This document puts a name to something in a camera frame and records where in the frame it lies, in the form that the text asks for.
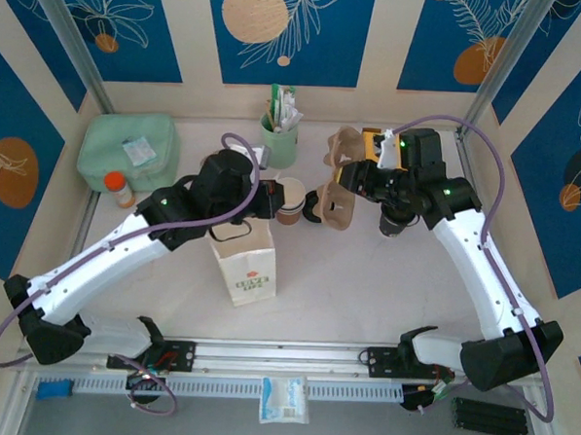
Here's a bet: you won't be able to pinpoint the paper coffee cups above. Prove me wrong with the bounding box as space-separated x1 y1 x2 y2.
273 176 308 228

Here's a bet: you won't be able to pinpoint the brown pulp cup carrier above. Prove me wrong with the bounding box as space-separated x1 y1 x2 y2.
321 125 365 233

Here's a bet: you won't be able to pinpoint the black paper coffee cup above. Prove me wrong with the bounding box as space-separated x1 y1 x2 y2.
378 216 409 240

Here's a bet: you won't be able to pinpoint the white paper carry bag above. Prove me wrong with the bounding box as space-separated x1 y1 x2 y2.
205 211 283 310

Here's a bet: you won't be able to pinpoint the white blue wipes pack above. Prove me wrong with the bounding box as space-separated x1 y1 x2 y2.
258 374 311 428

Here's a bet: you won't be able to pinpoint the stack of black lids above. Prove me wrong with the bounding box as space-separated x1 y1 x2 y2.
301 188 326 226

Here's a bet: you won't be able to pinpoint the mint green holder cup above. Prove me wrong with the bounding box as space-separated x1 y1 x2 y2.
257 112 301 170

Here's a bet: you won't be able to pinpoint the wooden stirrer sticks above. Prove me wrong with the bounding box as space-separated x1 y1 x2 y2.
262 98 278 130

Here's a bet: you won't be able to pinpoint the white paper sachets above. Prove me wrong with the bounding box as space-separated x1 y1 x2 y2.
280 86 307 133

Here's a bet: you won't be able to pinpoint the small clear wipe sachet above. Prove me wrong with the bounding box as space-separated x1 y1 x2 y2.
121 134 158 168

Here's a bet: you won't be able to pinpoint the green white stick packet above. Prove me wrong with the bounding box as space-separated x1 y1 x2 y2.
270 83 286 125

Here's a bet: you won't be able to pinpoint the orange capped small bottle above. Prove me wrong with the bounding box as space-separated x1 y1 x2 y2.
101 169 139 210

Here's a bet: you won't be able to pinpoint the green storage box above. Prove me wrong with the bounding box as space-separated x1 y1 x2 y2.
75 108 184 198

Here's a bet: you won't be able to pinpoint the black ridged block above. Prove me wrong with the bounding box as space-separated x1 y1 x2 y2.
448 395 531 435

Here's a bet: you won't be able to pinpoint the small blue plastic block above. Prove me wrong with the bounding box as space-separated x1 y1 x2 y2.
35 378 73 403

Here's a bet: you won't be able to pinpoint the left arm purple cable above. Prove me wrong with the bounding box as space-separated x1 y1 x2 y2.
0 121 265 420

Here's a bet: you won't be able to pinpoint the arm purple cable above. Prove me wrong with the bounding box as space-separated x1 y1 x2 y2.
0 121 265 420
380 111 571 425

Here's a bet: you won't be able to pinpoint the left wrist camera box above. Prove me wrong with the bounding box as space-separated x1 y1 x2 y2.
250 143 274 172

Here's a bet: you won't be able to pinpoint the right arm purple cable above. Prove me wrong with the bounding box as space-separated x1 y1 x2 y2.
380 111 571 425

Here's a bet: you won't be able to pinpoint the left aluminium side rail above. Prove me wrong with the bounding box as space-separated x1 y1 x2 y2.
72 189 102 286

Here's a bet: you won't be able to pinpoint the long aluminium base rail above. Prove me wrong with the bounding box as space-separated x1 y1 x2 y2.
12 322 551 401

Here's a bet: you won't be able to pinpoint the right aluminium frame post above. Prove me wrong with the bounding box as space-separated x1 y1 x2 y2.
455 0 560 144

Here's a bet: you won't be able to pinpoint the aluminium frame post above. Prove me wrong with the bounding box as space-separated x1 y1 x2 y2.
20 0 122 117
455 0 560 144

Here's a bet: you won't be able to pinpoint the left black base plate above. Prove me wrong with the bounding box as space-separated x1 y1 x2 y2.
104 336 199 376

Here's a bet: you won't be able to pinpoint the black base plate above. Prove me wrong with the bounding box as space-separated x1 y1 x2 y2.
361 344 456 383
104 336 199 376

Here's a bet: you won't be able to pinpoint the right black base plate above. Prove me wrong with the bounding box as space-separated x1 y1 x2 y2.
361 344 456 383

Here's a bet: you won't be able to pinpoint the white slotted cable duct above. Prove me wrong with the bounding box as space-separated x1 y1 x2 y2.
69 366 406 413

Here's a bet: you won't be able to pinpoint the left aluminium frame post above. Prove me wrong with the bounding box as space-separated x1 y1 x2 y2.
20 0 122 117

